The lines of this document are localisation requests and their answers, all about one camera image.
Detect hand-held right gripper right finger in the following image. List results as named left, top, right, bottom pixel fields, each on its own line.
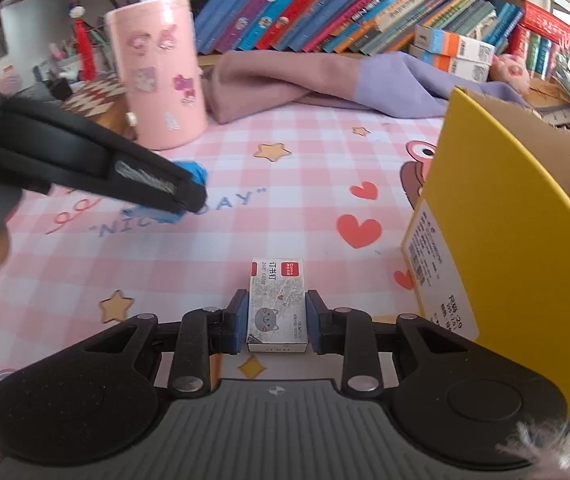
left=305, top=289, right=472, bottom=397

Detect pink sticker canister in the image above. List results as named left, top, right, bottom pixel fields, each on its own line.
left=104, top=0, right=210, bottom=151

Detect white frayed cord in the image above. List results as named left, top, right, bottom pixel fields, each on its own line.
left=494, top=349, right=570, bottom=480

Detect row of colourful books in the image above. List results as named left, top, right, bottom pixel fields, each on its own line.
left=191, top=0, right=527, bottom=57

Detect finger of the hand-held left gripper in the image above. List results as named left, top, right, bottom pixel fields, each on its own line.
left=0, top=80, right=207, bottom=214

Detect orange blue medicine box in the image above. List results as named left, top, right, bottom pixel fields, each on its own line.
left=413, top=24, right=496, bottom=64
left=407, top=45, right=492, bottom=82

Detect yellow cardboard box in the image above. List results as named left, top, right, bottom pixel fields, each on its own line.
left=400, top=86, right=570, bottom=419

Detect small staple box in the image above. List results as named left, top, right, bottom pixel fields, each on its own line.
left=245, top=258, right=310, bottom=354

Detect red dictionaries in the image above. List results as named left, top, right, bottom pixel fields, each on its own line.
left=507, top=0, right=570, bottom=82

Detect pink pig plush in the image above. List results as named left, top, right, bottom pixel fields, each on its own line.
left=490, top=52, right=534, bottom=94

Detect pink checkered tablecloth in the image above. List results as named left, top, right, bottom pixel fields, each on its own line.
left=0, top=97, right=466, bottom=478

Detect red tassel ornament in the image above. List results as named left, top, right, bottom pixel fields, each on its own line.
left=67, top=0, right=97, bottom=82

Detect wooden chess board box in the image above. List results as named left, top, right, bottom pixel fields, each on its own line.
left=61, top=77, right=132, bottom=137

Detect blue wrapper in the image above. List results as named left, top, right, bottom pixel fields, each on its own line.
left=124, top=159, right=209, bottom=224

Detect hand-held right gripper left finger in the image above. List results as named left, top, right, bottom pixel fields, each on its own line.
left=81, top=288, right=251, bottom=397

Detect pink and purple cloth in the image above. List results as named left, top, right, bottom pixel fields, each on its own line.
left=202, top=49, right=532, bottom=125

